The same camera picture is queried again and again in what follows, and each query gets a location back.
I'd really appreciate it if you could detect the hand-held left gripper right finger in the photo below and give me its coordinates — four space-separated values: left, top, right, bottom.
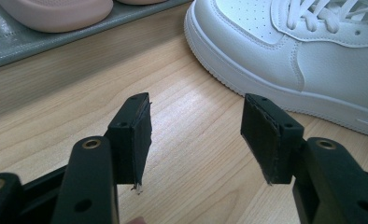
240 92 305 186

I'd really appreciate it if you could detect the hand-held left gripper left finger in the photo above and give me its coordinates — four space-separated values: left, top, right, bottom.
106 91 153 194

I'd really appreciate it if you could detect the white sneaker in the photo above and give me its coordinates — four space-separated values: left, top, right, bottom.
183 0 368 138

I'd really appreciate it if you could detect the metal shoe rack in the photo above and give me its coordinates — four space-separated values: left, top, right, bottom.
0 0 191 73

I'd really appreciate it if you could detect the pink slipper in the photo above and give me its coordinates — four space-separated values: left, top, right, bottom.
0 0 114 34
116 0 168 6

